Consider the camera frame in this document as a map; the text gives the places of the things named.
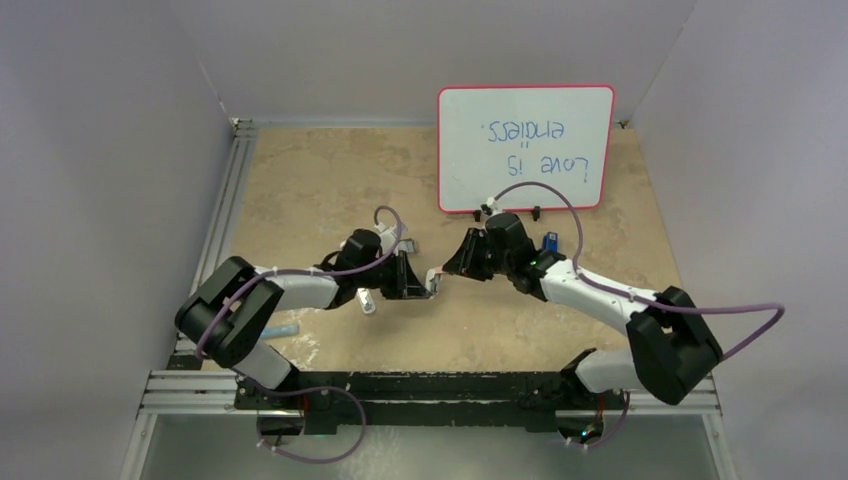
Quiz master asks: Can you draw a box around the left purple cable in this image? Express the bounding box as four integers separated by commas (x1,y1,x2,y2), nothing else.
195,205,370,464

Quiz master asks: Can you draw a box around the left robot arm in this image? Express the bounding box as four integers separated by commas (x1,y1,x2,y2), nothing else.
174,229,434,409

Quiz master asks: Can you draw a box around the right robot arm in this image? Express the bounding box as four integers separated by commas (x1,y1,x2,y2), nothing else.
442,212,724,407

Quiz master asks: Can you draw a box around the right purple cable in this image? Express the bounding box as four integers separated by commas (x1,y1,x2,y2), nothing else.
486,180,787,450

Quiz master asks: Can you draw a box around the blue lighter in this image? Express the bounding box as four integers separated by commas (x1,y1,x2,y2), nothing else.
542,231,559,252

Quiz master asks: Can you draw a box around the pink white eraser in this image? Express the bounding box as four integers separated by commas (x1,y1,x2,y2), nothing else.
424,266,445,297

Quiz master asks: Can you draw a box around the purple cable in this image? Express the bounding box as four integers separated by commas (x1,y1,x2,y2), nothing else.
486,180,787,450
195,205,370,464

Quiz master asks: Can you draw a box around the light blue marker pen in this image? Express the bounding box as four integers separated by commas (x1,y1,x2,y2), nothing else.
260,323,300,340

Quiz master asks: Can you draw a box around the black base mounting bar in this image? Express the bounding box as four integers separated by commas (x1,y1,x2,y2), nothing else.
234,370,625,435

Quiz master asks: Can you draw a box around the pink framed whiteboard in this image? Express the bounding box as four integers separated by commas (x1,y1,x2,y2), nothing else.
437,85,616,213

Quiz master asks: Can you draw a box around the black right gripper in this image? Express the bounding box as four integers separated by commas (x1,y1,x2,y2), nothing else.
445,227,514,282

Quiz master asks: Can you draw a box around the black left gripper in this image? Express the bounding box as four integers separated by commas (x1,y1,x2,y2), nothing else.
355,250,428,300

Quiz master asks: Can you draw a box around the front aluminium rail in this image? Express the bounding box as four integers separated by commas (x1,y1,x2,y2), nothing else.
135,370,723,417

